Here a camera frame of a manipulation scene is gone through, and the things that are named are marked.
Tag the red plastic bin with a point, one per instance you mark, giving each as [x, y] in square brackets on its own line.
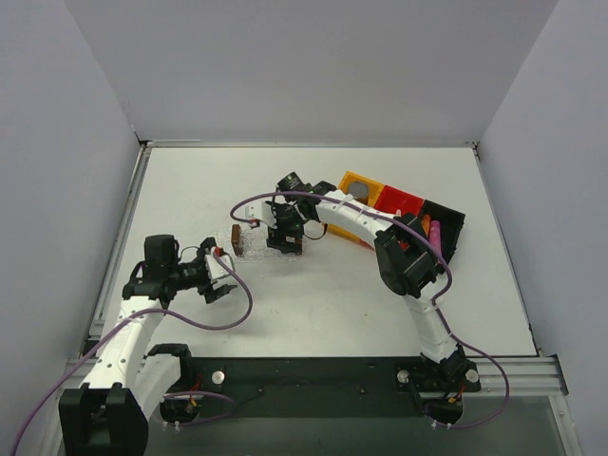
[388, 199]

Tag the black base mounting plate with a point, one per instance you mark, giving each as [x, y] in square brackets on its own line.
[317, 387]

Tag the clear textured acrylic tray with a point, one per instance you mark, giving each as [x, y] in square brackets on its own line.
[252, 244]

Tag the orange toothpaste tube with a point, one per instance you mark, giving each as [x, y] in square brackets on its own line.
[425, 222]

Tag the yellow plastic bin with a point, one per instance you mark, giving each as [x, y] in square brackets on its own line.
[343, 186]

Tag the brown wooden tray end block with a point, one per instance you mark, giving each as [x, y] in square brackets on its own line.
[236, 240]

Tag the pink toothpaste tube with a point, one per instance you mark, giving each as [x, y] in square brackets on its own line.
[434, 236]

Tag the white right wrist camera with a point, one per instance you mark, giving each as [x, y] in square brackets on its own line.
[257, 212]

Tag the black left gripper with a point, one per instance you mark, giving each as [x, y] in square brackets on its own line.
[211, 290]

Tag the black plastic bin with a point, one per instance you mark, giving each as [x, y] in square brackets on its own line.
[452, 223]

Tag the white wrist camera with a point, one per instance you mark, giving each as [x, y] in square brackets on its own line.
[257, 212]
[219, 264]

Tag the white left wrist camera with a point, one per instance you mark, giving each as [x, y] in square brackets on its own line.
[219, 264]

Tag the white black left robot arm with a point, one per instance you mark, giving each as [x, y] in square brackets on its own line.
[108, 413]

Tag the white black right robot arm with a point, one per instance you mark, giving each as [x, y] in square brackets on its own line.
[408, 260]

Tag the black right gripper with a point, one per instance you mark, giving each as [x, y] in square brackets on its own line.
[284, 238]

